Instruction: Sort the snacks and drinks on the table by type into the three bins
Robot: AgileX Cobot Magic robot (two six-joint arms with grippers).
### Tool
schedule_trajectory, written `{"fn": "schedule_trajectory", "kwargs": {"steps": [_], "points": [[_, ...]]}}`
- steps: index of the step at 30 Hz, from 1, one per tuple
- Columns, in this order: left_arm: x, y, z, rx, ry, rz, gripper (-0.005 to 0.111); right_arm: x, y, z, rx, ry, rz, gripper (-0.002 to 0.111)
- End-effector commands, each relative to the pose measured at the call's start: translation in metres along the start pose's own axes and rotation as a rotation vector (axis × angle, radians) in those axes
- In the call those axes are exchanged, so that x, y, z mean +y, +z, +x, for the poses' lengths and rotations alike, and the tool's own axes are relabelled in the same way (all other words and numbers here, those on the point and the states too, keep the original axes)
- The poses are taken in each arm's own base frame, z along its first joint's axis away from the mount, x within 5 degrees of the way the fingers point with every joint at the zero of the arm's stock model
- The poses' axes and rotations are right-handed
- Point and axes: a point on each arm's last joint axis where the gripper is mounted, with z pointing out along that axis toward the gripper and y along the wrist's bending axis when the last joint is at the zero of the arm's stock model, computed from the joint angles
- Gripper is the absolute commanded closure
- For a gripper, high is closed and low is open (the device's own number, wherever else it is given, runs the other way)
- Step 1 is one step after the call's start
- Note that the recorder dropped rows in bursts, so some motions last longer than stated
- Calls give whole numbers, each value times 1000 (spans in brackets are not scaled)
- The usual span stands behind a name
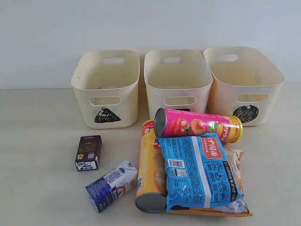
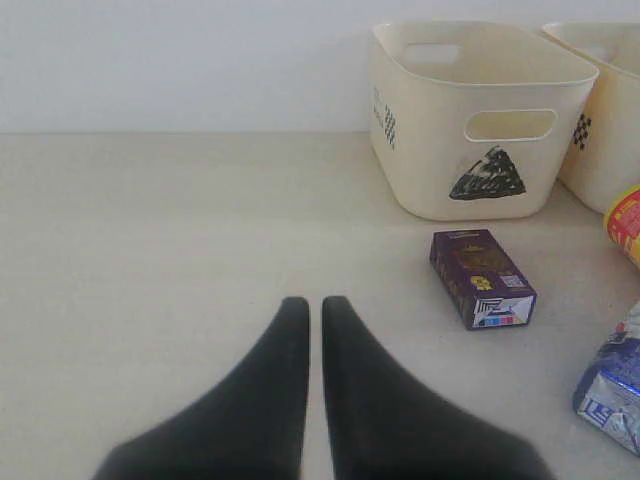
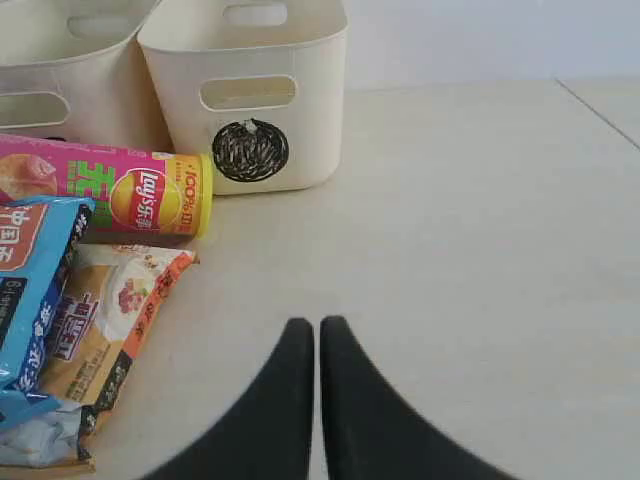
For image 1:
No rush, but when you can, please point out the dark purple drink carton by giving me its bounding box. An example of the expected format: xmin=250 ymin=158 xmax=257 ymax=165
xmin=75 ymin=135 xmax=102 ymax=171

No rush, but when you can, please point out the blue instant noodle packet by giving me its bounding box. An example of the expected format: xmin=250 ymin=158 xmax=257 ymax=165
xmin=156 ymin=133 xmax=244 ymax=211

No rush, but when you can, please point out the yellow Lays chip can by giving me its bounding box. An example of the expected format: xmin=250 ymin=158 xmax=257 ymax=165
xmin=135 ymin=120 xmax=167 ymax=213

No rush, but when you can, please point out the blue white milk carton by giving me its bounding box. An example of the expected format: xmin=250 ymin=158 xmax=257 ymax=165
xmin=86 ymin=160 xmax=138 ymax=213

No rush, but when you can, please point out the orange instant noodle packet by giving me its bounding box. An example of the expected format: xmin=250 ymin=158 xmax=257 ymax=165
xmin=168 ymin=147 xmax=252 ymax=218

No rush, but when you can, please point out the pink Lays chip can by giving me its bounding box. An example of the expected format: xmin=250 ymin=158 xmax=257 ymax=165
xmin=154 ymin=108 xmax=243 ymax=143

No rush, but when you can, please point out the cream bin square mark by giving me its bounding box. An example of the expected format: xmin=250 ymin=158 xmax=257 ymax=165
xmin=144 ymin=49 xmax=213 ymax=119

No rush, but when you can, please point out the cream bin triangle mark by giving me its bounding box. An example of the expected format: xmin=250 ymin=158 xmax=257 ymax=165
xmin=71 ymin=49 xmax=140 ymax=129

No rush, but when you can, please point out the cream bin circle mark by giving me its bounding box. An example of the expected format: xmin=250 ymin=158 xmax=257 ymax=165
xmin=203 ymin=47 xmax=285 ymax=126

